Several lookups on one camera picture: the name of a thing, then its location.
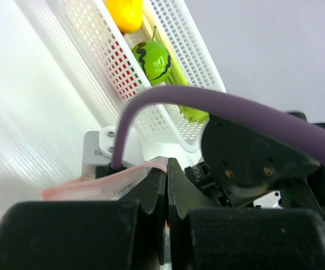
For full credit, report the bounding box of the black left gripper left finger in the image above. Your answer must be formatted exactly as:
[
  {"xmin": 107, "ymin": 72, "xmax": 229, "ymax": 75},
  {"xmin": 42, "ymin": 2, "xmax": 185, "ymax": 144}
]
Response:
[{"xmin": 0, "ymin": 169, "xmax": 166, "ymax": 269}]

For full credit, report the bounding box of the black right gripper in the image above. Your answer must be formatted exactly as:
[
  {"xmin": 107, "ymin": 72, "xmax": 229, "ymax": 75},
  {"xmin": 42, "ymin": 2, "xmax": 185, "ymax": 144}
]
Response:
[{"xmin": 184, "ymin": 115, "xmax": 321, "ymax": 207}]

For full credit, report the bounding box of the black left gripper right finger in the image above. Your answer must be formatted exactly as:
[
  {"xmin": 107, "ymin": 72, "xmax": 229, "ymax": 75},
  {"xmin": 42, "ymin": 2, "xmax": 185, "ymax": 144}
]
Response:
[{"xmin": 167, "ymin": 158, "xmax": 325, "ymax": 269}]

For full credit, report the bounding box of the clear polka dot zip bag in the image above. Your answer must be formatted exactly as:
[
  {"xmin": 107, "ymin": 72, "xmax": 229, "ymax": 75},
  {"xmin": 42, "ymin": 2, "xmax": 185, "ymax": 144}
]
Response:
[{"xmin": 41, "ymin": 156, "xmax": 168, "ymax": 201}]

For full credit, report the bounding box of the pale green toy celery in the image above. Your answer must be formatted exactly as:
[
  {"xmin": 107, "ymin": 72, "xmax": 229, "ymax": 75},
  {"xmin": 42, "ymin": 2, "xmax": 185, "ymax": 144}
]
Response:
[{"xmin": 142, "ymin": 1, "xmax": 209, "ymax": 124}]

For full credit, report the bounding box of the green toy pepper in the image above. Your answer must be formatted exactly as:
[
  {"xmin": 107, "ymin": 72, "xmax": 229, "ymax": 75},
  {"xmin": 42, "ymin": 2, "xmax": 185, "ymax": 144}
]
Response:
[{"xmin": 132, "ymin": 40, "xmax": 172, "ymax": 86}]

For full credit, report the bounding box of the red toy chili pepper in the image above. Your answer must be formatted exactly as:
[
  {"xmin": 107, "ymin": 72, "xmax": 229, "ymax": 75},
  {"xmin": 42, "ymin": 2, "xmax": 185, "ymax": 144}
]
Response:
[{"xmin": 111, "ymin": 40, "xmax": 138, "ymax": 101}]

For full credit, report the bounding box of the yellow toy pear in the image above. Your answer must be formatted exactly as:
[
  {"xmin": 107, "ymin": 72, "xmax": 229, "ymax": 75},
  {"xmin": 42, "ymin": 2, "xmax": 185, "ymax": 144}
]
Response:
[{"xmin": 105, "ymin": 0, "xmax": 143, "ymax": 34}]

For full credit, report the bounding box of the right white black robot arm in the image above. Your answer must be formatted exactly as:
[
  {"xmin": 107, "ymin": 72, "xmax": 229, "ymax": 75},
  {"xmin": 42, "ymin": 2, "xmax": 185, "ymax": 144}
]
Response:
[{"xmin": 184, "ymin": 116, "xmax": 325, "ymax": 220}]

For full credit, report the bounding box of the white plastic basket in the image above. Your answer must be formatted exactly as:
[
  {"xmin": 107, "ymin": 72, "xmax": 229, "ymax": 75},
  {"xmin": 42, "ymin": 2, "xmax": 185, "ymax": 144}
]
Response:
[{"xmin": 64, "ymin": 0, "xmax": 227, "ymax": 154}]

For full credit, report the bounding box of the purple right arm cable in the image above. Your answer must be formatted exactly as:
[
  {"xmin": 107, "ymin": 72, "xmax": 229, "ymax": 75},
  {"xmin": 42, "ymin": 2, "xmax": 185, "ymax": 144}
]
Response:
[{"xmin": 111, "ymin": 85, "xmax": 325, "ymax": 174}]

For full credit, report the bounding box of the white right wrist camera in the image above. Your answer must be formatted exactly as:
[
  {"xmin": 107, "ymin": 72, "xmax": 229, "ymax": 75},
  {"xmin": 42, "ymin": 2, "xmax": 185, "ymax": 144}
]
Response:
[{"xmin": 82, "ymin": 126, "xmax": 144, "ymax": 181}]

